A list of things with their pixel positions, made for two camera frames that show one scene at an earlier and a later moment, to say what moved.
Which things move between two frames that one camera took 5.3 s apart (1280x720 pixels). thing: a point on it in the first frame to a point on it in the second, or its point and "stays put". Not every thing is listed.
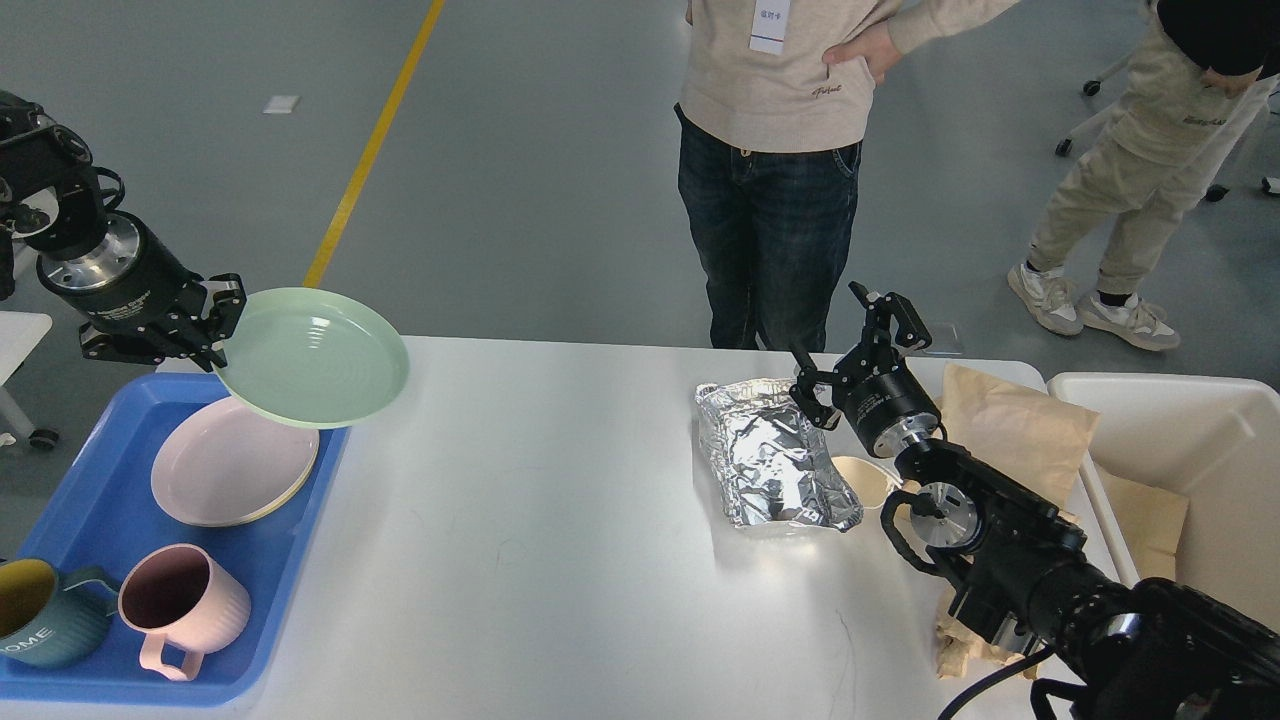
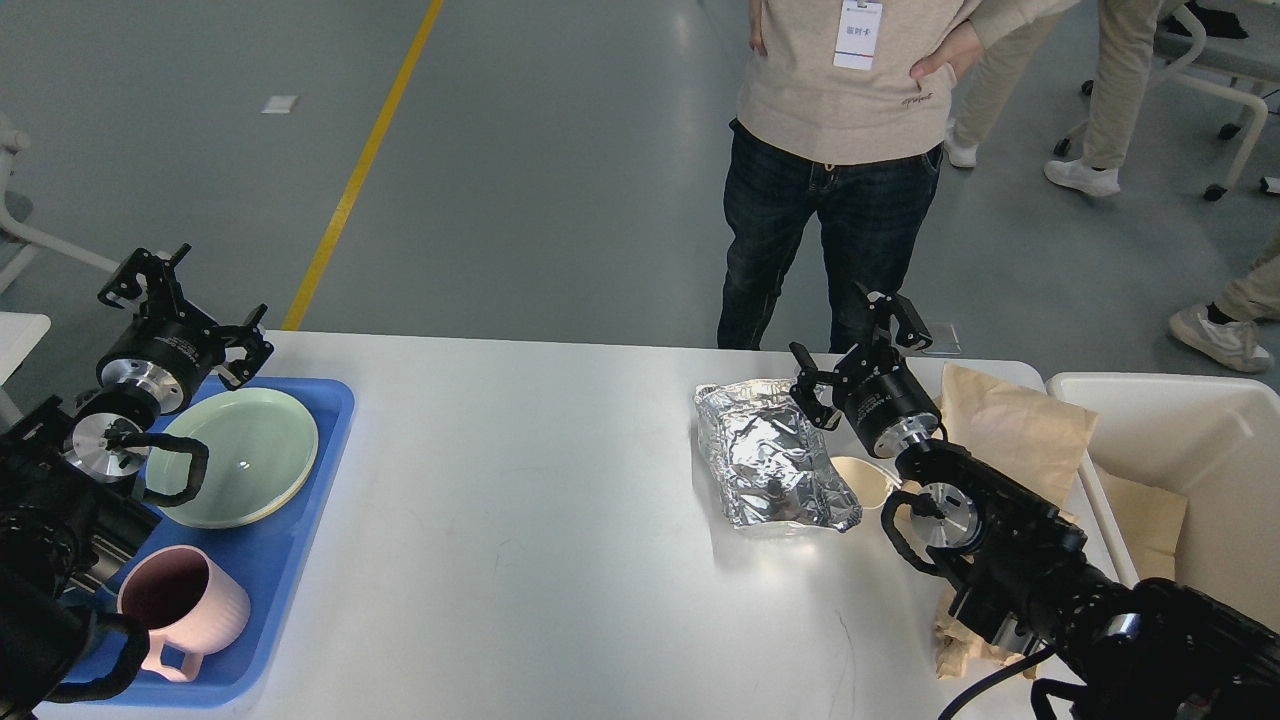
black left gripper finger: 223,305 to 164,293
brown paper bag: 1037,440 stays put
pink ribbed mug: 186,604 stays put
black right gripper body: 881,401 stays put
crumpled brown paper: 956,643 stays put
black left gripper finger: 100,343 to 237,373
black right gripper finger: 820,414 stays put
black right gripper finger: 911,332 stays put
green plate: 315,358 to 262,445
